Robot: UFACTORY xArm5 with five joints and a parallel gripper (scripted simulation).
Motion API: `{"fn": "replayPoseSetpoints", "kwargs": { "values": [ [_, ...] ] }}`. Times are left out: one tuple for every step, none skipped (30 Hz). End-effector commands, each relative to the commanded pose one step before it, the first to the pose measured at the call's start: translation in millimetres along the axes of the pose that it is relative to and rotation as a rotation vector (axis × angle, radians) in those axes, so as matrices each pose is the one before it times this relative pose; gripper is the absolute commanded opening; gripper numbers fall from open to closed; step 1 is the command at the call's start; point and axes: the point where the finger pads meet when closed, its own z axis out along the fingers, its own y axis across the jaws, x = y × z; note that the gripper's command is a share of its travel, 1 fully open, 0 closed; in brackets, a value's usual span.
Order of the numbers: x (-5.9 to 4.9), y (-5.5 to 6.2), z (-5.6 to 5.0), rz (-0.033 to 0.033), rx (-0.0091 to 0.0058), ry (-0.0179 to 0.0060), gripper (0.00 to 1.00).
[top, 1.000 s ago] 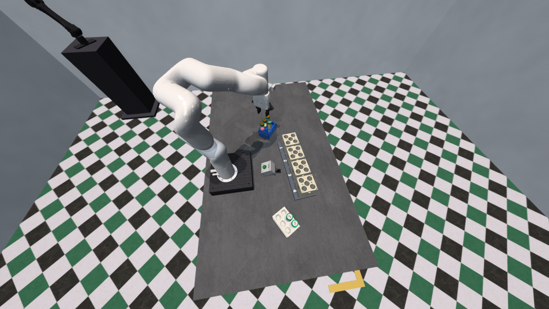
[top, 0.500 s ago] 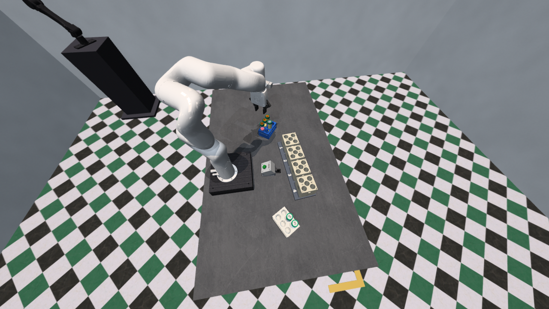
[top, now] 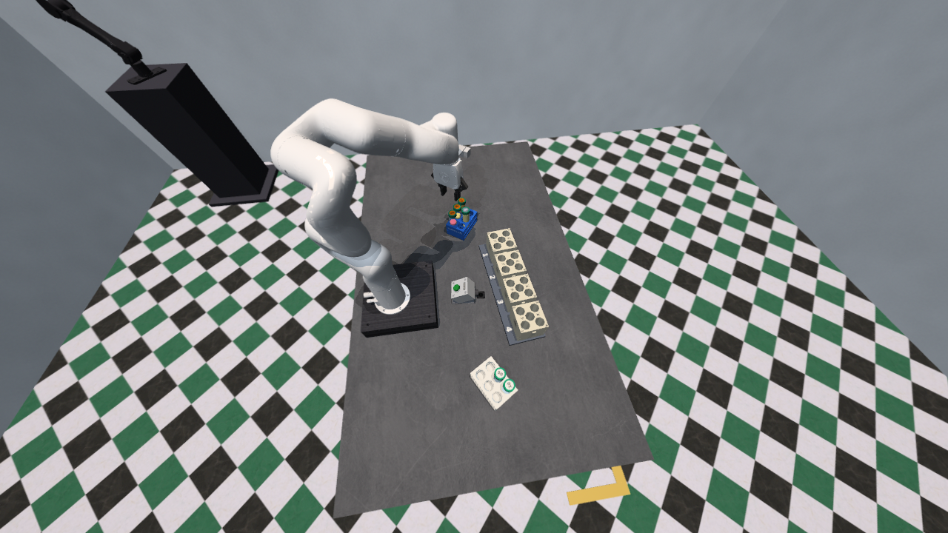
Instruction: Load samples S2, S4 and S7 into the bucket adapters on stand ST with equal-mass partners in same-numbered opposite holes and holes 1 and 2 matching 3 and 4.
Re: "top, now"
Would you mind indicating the blue tube rack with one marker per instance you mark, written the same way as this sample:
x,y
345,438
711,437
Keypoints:
x,y
459,230

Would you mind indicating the white tube rack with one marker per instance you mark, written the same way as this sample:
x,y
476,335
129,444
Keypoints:
x,y
485,372

